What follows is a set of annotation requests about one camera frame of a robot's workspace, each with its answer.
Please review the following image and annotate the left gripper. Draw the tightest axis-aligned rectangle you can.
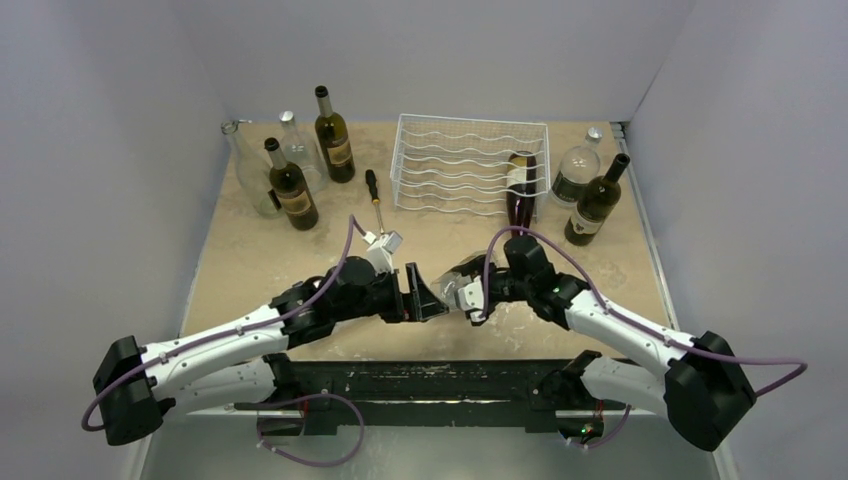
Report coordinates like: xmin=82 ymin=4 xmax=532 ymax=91
xmin=333 ymin=262 xmax=447 ymax=323

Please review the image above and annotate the small dark bottle gold cap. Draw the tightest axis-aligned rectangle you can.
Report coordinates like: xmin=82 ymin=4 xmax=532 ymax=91
xmin=430 ymin=251 xmax=486 ymax=311

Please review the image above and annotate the red bottle gold foil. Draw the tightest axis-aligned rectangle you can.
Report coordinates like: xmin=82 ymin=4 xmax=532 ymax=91
xmin=506 ymin=151 xmax=538 ymax=228

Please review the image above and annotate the dark green bottle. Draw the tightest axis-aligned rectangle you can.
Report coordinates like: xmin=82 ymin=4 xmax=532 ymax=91
xmin=564 ymin=153 xmax=631 ymax=246

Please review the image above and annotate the white wire wine rack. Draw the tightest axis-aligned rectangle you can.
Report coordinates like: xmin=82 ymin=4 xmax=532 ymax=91
xmin=390 ymin=114 xmax=552 ymax=219

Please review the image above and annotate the dark bottle silver collar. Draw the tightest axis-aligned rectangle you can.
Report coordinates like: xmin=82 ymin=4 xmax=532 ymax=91
xmin=264 ymin=137 xmax=319 ymax=231

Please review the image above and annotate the dark labelled wine bottle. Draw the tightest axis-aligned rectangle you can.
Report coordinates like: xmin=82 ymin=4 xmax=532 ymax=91
xmin=314 ymin=85 xmax=355 ymax=183

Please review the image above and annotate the clear bottle silver cap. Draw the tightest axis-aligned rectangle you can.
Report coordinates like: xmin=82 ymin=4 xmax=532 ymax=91
xmin=279 ymin=110 xmax=329 ymax=193

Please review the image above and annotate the tall clear bottle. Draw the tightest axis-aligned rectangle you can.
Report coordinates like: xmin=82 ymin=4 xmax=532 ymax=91
xmin=220 ymin=120 xmax=282 ymax=219

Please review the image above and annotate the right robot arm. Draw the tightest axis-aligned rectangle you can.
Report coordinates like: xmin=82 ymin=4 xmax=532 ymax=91
xmin=453 ymin=235 xmax=757 ymax=451

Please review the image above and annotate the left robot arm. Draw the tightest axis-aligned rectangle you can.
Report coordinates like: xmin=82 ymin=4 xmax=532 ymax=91
xmin=81 ymin=256 xmax=449 ymax=446

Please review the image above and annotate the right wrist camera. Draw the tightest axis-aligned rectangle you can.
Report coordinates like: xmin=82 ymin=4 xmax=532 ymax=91
xmin=454 ymin=277 xmax=486 ymax=326

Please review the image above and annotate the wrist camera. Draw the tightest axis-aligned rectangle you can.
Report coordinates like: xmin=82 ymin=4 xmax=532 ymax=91
xmin=454 ymin=277 xmax=486 ymax=326
xmin=361 ymin=231 xmax=403 ymax=274

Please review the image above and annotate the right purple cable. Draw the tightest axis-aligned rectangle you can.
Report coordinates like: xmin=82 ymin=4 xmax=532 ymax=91
xmin=480 ymin=226 xmax=810 ymax=399

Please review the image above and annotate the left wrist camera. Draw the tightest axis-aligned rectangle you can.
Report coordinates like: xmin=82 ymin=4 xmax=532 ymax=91
xmin=361 ymin=231 xmax=403 ymax=274

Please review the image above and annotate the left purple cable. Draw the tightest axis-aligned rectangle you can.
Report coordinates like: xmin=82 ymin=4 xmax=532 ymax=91
xmin=80 ymin=215 xmax=369 ymax=433

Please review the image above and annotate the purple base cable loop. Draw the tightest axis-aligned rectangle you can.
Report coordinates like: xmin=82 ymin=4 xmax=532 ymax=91
xmin=255 ymin=394 xmax=367 ymax=469

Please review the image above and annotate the black handled screwdriver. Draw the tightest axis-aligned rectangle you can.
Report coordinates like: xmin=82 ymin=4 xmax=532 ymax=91
xmin=365 ymin=169 xmax=386 ymax=235

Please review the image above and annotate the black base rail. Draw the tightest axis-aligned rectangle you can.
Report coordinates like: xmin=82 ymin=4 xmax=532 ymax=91
xmin=235 ymin=354 xmax=625 ymax=440

